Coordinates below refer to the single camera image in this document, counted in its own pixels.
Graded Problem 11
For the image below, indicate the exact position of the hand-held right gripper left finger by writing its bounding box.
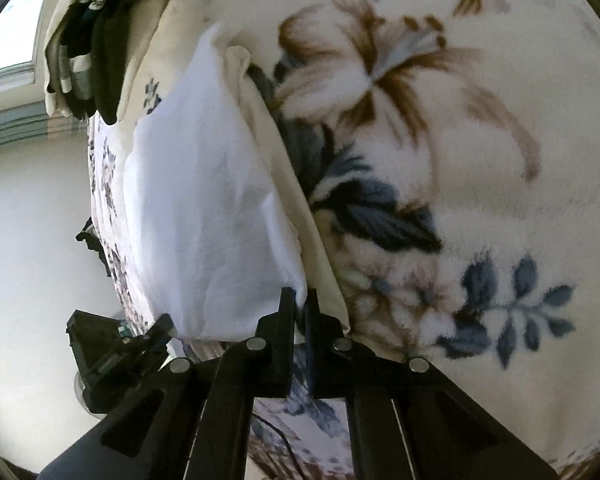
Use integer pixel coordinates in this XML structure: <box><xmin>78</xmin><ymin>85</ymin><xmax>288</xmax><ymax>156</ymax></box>
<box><xmin>37</xmin><ymin>287</ymin><xmax>297</xmax><ymax>480</ymax></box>

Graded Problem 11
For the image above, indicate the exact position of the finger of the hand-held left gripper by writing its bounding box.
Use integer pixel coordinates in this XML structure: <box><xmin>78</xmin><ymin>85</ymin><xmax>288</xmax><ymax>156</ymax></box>
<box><xmin>130</xmin><ymin>314</ymin><xmax>175</xmax><ymax>367</ymax></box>

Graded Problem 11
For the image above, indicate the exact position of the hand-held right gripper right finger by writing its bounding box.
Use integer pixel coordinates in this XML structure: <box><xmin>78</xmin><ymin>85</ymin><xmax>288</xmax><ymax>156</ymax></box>
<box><xmin>304</xmin><ymin>287</ymin><xmax>561</xmax><ymax>480</ymax></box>

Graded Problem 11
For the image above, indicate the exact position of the white t-shirt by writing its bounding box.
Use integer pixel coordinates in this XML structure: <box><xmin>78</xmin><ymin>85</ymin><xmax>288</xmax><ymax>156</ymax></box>
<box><xmin>122</xmin><ymin>22</ymin><xmax>352</xmax><ymax>343</ymax></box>

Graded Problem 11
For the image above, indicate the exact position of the stack of folded clothes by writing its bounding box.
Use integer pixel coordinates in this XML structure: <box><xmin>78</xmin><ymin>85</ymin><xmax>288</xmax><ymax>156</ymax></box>
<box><xmin>44</xmin><ymin>0</ymin><xmax>178</xmax><ymax>117</ymax></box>

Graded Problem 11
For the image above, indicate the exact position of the black hanging cloth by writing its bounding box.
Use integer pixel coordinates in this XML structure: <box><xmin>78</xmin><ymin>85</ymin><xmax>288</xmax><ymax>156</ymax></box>
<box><xmin>76</xmin><ymin>216</ymin><xmax>112</xmax><ymax>277</ymax></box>

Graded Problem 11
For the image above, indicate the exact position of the floral fleece blanket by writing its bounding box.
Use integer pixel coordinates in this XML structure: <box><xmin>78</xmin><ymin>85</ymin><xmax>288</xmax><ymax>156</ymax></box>
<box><xmin>87</xmin><ymin>0</ymin><xmax>600</xmax><ymax>480</ymax></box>

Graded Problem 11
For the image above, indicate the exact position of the black folded garment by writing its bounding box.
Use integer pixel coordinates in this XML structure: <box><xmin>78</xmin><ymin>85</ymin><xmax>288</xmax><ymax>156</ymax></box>
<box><xmin>60</xmin><ymin>0</ymin><xmax>170</xmax><ymax>126</ymax></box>

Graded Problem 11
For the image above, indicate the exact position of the white framed window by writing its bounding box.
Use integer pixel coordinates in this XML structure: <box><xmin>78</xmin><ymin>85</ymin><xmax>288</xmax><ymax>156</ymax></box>
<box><xmin>0</xmin><ymin>0</ymin><xmax>51</xmax><ymax>77</ymax></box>

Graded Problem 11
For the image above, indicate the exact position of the black cable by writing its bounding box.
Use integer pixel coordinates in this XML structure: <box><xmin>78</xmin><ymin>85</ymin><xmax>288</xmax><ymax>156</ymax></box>
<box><xmin>254</xmin><ymin>412</ymin><xmax>308</xmax><ymax>480</ymax></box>

